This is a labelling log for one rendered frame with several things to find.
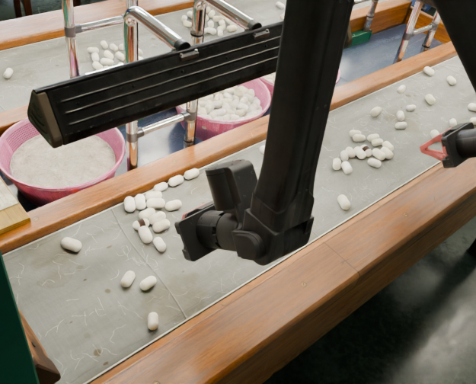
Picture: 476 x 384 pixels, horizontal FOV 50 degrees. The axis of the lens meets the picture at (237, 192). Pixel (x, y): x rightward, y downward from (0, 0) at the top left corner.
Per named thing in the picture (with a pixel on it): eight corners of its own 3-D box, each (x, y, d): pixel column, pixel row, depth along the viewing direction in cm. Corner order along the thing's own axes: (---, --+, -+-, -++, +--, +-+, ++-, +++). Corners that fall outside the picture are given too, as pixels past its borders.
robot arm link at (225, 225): (245, 260, 68) (277, 245, 71) (232, 211, 67) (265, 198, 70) (217, 256, 73) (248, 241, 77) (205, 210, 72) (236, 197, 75)
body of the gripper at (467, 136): (438, 138, 102) (473, 133, 96) (464, 122, 107) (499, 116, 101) (445, 168, 103) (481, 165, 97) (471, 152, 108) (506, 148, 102)
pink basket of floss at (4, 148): (139, 153, 126) (139, 122, 120) (105, 232, 107) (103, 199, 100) (33, 134, 127) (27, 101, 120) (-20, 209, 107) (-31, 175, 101)
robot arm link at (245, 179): (260, 263, 62) (310, 238, 67) (235, 171, 60) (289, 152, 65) (208, 254, 72) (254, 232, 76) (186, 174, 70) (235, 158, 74)
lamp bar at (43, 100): (351, 47, 102) (362, 12, 97) (52, 151, 68) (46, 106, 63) (321, 30, 106) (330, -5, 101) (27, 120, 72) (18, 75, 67)
